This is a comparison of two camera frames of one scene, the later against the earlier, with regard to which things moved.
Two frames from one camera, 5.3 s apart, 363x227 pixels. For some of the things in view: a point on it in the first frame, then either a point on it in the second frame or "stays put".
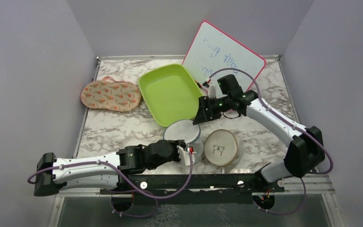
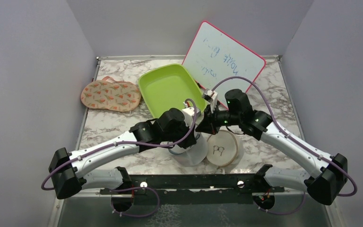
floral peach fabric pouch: [108, 93] stays put
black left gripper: [181, 144] -> [189, 141]
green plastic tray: [171, 93] stays put
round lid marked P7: [221, 147] stays put
